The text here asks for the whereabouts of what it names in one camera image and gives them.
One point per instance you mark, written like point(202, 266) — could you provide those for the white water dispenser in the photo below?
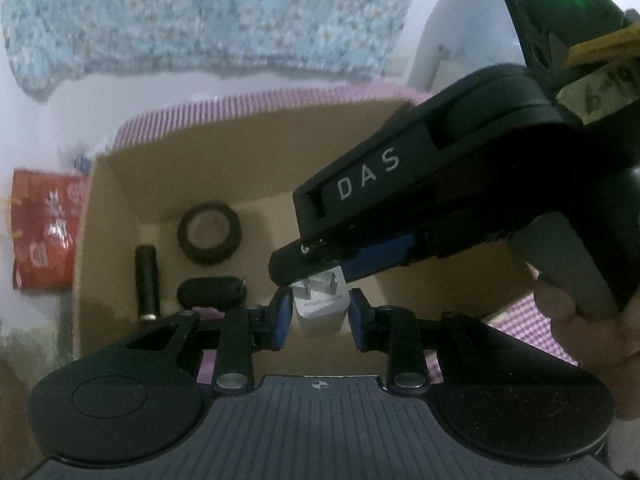
point(455, 35)

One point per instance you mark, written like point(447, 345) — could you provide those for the blue floral cloth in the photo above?
point(200, 10)

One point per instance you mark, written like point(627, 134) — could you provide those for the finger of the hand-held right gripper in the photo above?
point(380, 257)
point(305, 262)

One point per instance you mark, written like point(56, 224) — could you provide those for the red paper bag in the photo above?
point(45, 230)

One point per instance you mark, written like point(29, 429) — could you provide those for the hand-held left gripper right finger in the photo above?
point(357, 320)

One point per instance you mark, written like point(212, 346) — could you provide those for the purple checked tablecloth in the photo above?
point(225, 105)

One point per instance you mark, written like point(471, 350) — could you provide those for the brown cardboard box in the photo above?
point(210, 160)

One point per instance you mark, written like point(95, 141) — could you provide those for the black cylinder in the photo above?
point(147, 285)

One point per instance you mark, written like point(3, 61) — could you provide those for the black tape roll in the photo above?
point(187, 240)

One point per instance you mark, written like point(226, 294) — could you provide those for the black oval case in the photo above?
point(210, 292)

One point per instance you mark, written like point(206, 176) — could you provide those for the person's right hand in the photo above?
point(590, 350)

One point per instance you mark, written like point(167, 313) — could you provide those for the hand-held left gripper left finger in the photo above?
point(282, 320)

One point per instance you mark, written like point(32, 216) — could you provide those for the white charger plug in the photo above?
point(317, 315)

